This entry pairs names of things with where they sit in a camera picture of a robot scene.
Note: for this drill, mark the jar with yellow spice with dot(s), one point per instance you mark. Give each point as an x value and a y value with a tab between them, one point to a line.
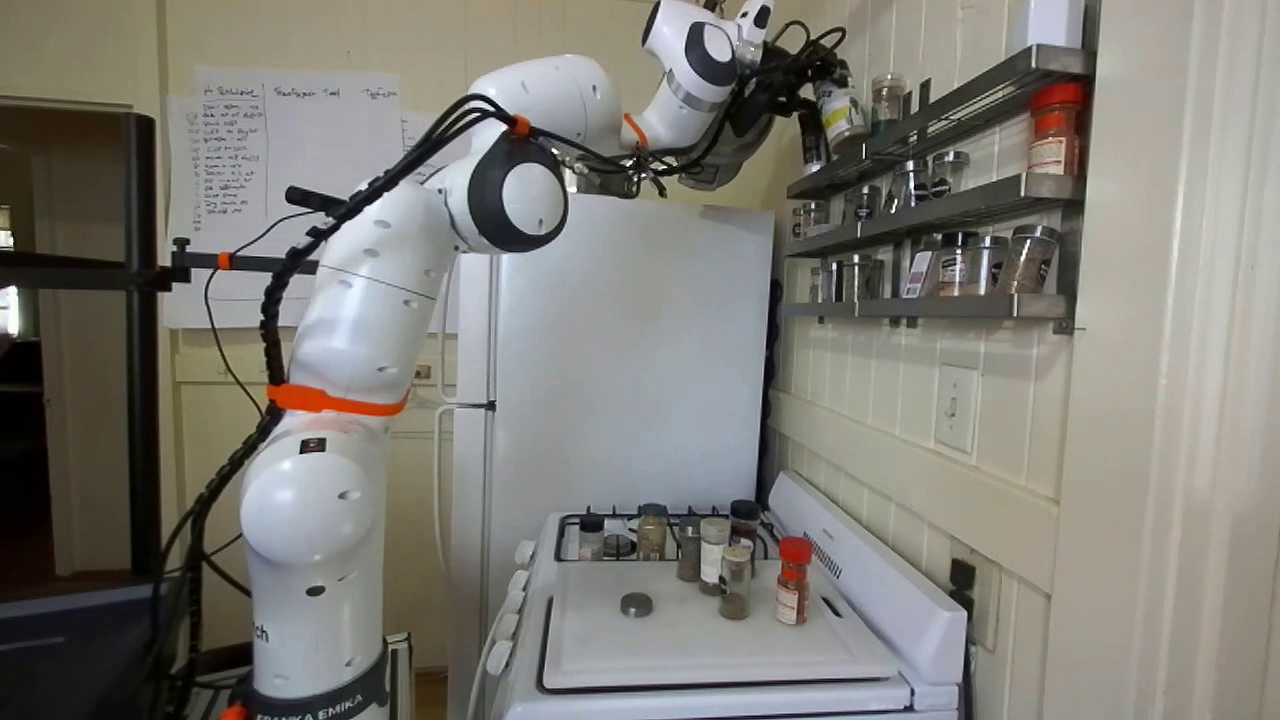
652	532

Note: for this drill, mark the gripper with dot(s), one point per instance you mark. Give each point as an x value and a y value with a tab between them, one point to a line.
768	95

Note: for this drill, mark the large red lid jar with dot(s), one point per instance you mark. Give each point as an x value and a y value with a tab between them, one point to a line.
1056	132

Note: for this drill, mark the black burner grate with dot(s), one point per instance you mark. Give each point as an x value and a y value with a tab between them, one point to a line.
570	520

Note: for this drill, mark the burner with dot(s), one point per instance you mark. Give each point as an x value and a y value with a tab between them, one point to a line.
619	546

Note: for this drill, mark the small red lid jar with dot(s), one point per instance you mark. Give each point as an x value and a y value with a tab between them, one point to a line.
793	582

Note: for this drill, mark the small black lid jar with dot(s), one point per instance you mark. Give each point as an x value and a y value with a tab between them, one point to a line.
592	538

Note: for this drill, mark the white refrigerator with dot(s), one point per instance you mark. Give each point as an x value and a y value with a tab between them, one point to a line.
620	350

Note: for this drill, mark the white light switch plate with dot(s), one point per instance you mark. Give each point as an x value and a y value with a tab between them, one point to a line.
957	408

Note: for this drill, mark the wall socket with black plug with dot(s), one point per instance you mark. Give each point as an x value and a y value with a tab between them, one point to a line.
968	590

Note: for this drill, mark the white label spice jar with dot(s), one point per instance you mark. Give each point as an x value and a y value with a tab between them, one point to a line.
714	556

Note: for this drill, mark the empty clear glass jar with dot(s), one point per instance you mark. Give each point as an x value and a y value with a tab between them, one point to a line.
887	100

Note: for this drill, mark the stove knob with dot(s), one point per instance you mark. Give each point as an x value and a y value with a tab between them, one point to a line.
525	552
518	580
505	628
511	603
497	657

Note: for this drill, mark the white stove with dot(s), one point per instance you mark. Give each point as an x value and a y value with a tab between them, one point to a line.
720	640

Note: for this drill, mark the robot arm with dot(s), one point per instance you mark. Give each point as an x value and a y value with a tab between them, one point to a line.
340	330

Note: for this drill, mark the purple white label jar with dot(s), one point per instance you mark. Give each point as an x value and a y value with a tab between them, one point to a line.
920	270

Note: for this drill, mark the jar with white yellow label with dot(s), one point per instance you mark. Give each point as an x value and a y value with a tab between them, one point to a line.
840	115

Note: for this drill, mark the grey lid spice jar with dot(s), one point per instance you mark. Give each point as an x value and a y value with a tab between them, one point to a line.
688	550

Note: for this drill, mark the dark lid red spice jar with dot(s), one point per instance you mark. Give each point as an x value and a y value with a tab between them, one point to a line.
746	522

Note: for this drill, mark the large jar with brown spice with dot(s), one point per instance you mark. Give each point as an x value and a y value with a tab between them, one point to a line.
1030	259

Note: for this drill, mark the large handwritten paper sheet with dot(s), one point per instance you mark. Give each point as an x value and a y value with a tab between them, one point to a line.
300	130

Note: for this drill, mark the metal spice rack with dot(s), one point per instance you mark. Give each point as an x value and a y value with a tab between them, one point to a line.
940	215

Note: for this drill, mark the metal lid glass jar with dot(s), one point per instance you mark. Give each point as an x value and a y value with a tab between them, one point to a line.
908	184
862	203
990	264
948	172
808	218

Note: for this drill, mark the white cutting board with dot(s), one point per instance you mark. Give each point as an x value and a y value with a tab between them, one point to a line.
690	640

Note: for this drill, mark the black lid labelled jar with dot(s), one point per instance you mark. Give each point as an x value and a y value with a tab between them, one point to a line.
956	263

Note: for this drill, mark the white container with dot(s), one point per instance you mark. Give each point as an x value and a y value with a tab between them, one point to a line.
1045	25

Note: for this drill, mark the small round metal lid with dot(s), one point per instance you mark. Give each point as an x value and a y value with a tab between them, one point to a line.
636	604

